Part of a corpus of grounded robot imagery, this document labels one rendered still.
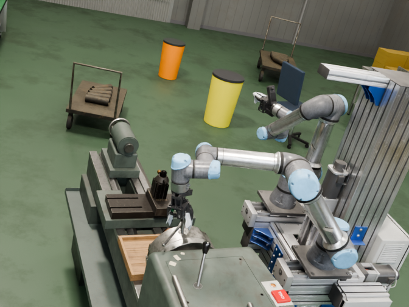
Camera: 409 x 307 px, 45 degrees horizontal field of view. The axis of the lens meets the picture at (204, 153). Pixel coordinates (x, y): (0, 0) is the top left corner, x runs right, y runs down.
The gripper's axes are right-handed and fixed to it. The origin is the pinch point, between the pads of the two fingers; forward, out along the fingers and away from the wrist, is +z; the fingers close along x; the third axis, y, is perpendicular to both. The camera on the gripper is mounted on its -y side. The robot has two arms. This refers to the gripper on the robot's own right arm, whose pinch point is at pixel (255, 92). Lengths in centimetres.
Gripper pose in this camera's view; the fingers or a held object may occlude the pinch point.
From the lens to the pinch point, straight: 309.2
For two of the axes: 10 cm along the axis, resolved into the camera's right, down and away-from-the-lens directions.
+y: -1.2, 8.5, 5.1
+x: 8.1, -2.2, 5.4
